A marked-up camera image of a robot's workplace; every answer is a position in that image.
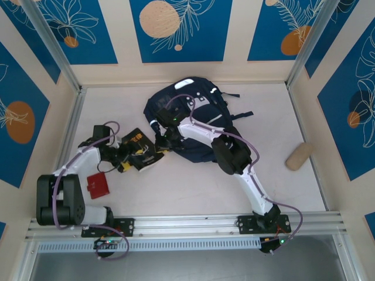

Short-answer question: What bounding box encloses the black book yellow title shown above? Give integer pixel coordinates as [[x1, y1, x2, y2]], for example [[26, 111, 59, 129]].
[[121, 128, 165, 173]]

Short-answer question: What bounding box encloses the red wallet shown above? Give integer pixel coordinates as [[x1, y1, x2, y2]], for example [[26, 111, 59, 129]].
[[86, 172, 111, 200]]

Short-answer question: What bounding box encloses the navy blue backpack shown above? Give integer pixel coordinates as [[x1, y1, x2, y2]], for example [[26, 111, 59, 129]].
[[143, 76, 254, 164]]

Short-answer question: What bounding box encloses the tan cork cylinder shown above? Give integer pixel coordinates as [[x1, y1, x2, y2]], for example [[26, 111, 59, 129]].
[[285, 142, 315, 172]]

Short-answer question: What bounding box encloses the grey metal sheet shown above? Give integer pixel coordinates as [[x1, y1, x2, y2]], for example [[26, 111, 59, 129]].
[[29, 235, 352, 281]]

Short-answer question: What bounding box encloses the aluminium table side rail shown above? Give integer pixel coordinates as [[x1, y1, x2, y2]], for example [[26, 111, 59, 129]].
[[287, 84, 330, 212], [43, 87, 87, 217]]

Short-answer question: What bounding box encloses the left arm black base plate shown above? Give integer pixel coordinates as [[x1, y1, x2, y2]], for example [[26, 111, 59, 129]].
[[81, 217, 135, 238]]

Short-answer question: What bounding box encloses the aluminium mounting rail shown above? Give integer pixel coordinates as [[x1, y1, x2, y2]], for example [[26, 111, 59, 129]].
[[25, 210, 348, 241]]

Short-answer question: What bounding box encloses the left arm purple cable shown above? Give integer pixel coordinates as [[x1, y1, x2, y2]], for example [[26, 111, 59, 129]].
[[52, 120, 130, 261]]

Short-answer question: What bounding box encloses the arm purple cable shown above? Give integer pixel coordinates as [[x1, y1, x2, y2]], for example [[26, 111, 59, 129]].
[[52, 120, 130, 261], [165, 93, 304, 253]]

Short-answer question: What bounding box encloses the grey slotted cable duct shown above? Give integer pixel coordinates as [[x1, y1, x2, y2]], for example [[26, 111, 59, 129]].
[[37, 237, 261, 254]]

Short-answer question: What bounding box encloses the blue floral wall panel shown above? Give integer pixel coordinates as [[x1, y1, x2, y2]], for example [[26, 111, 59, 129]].
[[317, 28, 375, 182], [129, 0, 233, 64], [247, 0, 326, 62], [37, 0, 118, 66], [0, 40, 50, 189]]

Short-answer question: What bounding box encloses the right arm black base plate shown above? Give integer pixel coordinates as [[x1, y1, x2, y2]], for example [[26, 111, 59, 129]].
[[237, 214, 292, 235]]

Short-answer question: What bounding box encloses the aluminium corner post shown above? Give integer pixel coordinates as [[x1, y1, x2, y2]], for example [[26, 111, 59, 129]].
[[22, 0, 82, 92], [285, 0, 336, 88]]

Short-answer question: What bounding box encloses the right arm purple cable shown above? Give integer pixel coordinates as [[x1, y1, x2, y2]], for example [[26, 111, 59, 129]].
[[165, 93, 304, 253]]

